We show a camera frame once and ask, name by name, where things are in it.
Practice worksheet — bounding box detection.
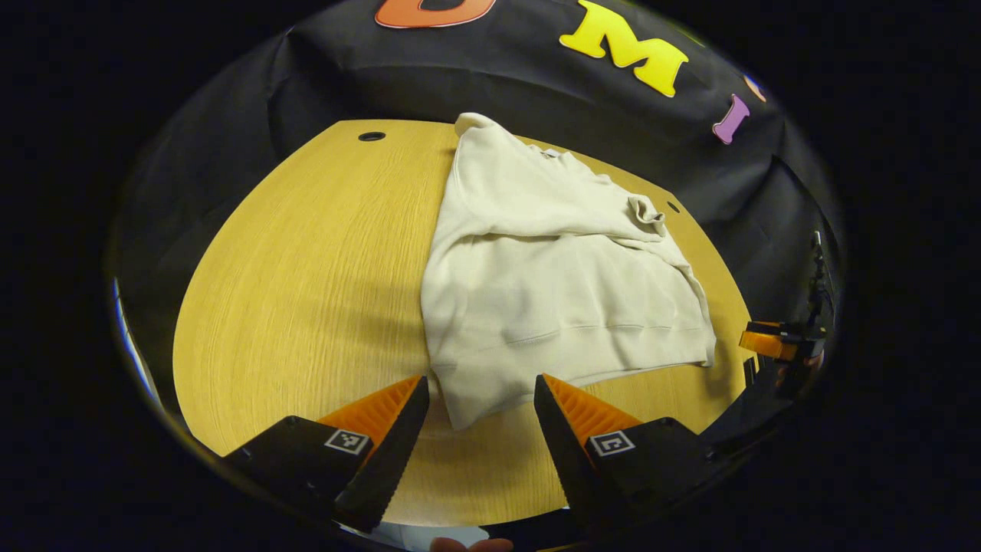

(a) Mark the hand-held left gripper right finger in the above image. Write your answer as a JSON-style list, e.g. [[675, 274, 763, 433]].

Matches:
[[533, 373, 719, 537]]

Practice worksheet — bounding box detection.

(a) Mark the cream sweatshirt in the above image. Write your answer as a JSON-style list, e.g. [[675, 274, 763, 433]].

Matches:
[[420, 113, 717, 432]]

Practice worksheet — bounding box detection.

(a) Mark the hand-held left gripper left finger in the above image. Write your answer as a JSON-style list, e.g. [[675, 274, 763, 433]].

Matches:
[[222, 374, 431, 534]]

